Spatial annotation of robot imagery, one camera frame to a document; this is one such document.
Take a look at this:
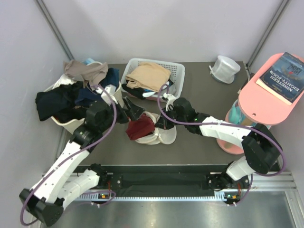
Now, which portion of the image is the black garment pile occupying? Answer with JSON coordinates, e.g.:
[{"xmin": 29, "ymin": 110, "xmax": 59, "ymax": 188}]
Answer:
[{"xmin": 35, "ymin": 82, "xmax": 87, "ymax": 123}]

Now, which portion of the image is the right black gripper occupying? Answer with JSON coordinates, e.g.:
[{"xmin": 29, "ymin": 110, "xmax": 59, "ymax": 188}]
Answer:
[{"xmin": 155, "ymin": 106, "xmax": 187, "ymax": 131}]

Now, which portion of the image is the cream laundry hamper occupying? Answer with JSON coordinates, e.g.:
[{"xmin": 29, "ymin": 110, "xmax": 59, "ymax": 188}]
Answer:
[{"xmin": 44, "ymin": 74, "xmax": 124, "ymax": 133}]

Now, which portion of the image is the black white sock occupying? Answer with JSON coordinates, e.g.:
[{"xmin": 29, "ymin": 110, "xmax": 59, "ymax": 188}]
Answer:
[{"xmin": 122, "ymin": 80, "xmax": 175, "ymax": 100}]

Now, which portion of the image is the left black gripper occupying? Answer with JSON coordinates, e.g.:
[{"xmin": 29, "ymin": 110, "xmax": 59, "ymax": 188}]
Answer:
[{"xmin": 99, "ymin": 96, "xmax": 145, "ymax": 132}]

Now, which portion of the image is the beige folded garment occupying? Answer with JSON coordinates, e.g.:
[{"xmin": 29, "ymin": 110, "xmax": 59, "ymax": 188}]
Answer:
[{"xmin": 126, "ymin": 62, "xmax": 171, "ymax": 92}]

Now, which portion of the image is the taupe garment on hamper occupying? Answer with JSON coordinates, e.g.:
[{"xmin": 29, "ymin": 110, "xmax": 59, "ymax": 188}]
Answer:
[{"xmin": 63, "ymin": 60, "xmax": 109, "ymax": 90}]

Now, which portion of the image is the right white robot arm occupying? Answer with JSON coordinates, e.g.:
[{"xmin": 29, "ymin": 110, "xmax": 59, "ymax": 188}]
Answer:
[{"xmin": 157, "ymin": 93, "xmax": 283, "ymax": 188}]

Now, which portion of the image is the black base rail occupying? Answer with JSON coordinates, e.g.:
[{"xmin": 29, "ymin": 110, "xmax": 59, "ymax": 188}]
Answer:
[{"xmin": 71, "ymin": 165, "xmax": 250, "ymax": 198}]

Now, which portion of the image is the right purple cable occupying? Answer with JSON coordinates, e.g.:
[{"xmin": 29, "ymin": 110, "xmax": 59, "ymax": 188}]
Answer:
[{"xmin": 157, "ymin": 83, "xmax": 287, "ymax": 206}]

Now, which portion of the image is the teal item under table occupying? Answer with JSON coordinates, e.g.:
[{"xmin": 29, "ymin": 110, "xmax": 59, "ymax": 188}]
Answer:
[{"xmin": 228, "ymin": 100, "xmax": 245, "ymax": 124}]

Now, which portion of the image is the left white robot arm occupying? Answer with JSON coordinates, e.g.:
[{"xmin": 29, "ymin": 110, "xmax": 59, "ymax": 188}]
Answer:
[{"xmin": 19, "ymin": 85, "xmax": 145, "ymax": 227}]

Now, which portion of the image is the white perforated plastic basket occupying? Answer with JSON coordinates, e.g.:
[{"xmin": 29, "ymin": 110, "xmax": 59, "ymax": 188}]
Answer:
[{"xmin": 120, "ymin": 58, "xmax": 185, "ymax": 98}]

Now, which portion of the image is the dark blue paperback book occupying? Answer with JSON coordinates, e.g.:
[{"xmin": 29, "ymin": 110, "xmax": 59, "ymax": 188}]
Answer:
[{"xmin": 256, "ymin": 52, "xmax": 304, "ymax": 105}]

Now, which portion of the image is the grey garment in basket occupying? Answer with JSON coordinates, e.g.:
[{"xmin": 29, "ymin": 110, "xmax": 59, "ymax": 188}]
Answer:
[{"xmin": 153, "ymin": 85, "xmax": 176, "ymax": 97}]

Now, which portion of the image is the dark red bra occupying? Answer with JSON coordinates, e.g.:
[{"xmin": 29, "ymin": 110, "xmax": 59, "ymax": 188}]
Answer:
[{"xmin": 126, "ymin": 114, "xmax": 155, "ymax": 140}]

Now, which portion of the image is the pink two-tier side table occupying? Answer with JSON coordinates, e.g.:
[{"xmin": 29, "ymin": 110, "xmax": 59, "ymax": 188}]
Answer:
[{"xmin": 215, "ymin": 53, "xmax": 304, "ymax": 155}]

